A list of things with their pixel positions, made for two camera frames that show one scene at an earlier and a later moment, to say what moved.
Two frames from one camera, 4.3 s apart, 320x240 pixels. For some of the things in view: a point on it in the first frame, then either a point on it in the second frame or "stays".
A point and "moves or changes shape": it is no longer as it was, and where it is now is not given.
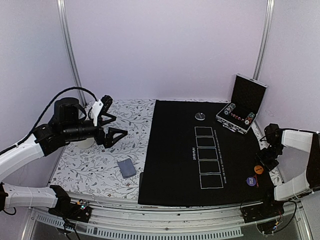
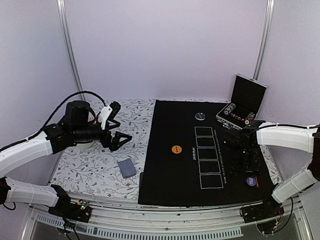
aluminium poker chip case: [248, 94] stays
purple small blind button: [251, 181] stays
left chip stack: [230, 108] stays
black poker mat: [192, 159] stays
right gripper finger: [258, 157] to [239, 160]
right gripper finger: [269, 159] to [253, 163]
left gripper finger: [109, 137] to [116, 139]
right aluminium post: [265, 40] stays
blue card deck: [127, 168] stays
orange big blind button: [258, 169] moves or changes shape
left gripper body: [73, 132] stays
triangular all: [256, 180] stays
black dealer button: [200, 116] stays
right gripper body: [275, 150] to [243, 148]
